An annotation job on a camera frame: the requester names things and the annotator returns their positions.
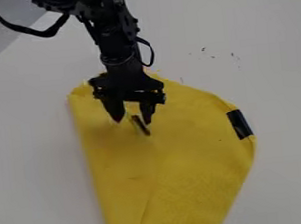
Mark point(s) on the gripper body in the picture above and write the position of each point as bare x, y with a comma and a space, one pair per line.
125, 81

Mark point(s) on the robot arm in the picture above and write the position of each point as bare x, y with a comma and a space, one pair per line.
112, 27

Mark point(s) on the yellow cloth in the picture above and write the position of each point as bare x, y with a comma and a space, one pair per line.
172, 168

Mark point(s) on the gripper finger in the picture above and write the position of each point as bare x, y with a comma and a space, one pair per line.
148, 112
114, 109

